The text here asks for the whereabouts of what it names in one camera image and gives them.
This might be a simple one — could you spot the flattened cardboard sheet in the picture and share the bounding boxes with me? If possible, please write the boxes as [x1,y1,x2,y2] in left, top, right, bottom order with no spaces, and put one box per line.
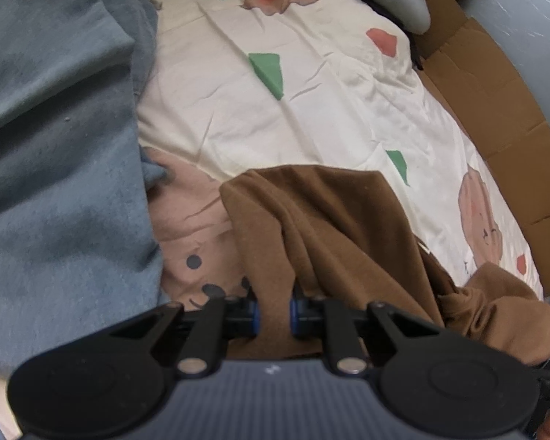
[401,0,550,296]

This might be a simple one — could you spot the black cloth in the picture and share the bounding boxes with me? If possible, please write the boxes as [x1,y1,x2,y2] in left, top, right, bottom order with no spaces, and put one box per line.
[325,0,425,70]

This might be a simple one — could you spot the cream bear print blanket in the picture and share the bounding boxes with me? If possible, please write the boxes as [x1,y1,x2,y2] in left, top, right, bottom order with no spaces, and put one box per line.
[137,0,545,312]

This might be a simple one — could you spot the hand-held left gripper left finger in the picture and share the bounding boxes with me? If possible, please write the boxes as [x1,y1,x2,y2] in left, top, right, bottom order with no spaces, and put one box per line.
[102,296,260,379]

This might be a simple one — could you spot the brown printed t-shirt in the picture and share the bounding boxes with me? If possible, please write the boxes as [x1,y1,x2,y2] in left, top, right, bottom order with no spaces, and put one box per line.
[220,165,550,367]

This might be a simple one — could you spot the blue-grey garment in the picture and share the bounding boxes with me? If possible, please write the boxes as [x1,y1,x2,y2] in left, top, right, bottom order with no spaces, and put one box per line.
[0,0,177,379]

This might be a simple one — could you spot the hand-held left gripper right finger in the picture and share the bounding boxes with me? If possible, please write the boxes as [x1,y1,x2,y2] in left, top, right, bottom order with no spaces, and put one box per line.
[289,296,441,377]

